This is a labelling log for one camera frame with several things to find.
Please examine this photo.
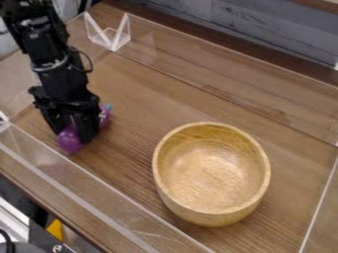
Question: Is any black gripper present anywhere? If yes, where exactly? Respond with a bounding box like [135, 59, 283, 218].
[29, 55, 100, 143]

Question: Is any purple toy eggplant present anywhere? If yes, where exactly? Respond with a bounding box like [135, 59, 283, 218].
[56, 104, 114, 154]

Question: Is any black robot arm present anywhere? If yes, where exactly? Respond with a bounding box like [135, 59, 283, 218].
[0, 0, 100, 143]

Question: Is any brown wooden bowl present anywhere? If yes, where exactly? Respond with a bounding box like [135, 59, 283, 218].
[152, 122, 273, 227]

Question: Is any yellow black equipment base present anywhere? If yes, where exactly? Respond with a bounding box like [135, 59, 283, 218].
[0, 197, 80, 253]

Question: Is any black cable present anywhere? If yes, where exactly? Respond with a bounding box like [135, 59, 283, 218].
[64, 47, 95, 74]

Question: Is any clear acrylic corner bracket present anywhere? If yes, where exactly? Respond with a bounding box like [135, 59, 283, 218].
[83, 13, 131, 52]

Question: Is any clear acrylic tray wall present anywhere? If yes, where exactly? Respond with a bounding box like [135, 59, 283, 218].
[0, 112, 212, 253]

